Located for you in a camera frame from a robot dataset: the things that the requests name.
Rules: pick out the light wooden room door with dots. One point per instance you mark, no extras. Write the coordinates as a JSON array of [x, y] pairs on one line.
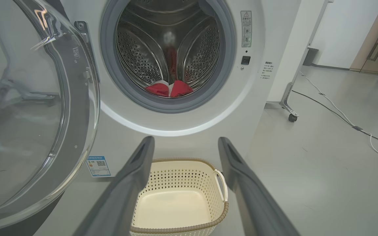
[[369, 39]]

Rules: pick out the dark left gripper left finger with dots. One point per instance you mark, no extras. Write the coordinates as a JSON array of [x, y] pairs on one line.
[[123, 190]]

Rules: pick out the white front-load washing machine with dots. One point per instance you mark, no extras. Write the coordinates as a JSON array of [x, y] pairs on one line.
[[182, 124]]

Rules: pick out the cream laundry basket brown rim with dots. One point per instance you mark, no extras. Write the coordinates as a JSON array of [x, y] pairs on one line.
[[176, 206]]

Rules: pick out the grey warning triangle sticker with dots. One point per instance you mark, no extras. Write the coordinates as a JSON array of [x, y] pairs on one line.
[[246, 29]]

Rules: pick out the white partition with metal leg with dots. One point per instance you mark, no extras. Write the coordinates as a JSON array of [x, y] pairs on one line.
[[290, 49]]

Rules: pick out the black text notice sticker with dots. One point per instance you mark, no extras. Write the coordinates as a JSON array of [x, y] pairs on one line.
[[267, 69]]

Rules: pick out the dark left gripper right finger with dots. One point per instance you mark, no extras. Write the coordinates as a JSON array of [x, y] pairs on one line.
[[251, 196]]

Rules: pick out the transparent washing machine door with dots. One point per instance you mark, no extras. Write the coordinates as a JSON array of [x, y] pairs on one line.
[[74, 98]]

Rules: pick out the blue energy label sticker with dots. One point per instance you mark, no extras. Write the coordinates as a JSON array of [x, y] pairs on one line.
[[98, 166]]

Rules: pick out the red and white garment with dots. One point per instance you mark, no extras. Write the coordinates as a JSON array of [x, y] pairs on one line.
[[179, 89]]

